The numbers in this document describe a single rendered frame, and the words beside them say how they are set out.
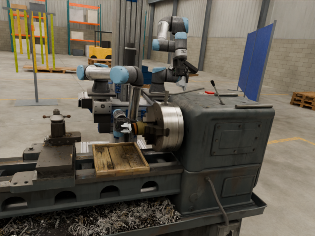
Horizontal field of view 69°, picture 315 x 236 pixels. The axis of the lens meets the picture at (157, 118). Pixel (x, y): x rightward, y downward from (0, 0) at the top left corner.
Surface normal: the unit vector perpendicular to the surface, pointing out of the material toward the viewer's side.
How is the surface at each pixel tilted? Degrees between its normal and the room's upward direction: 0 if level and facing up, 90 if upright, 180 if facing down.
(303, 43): 90
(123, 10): 90
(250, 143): 90
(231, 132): 90
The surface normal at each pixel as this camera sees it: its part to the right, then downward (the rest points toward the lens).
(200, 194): 0.32, 0.32
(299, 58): -0.90, 0.06
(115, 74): -0.53, 0.20
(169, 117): 0.29, -0.37
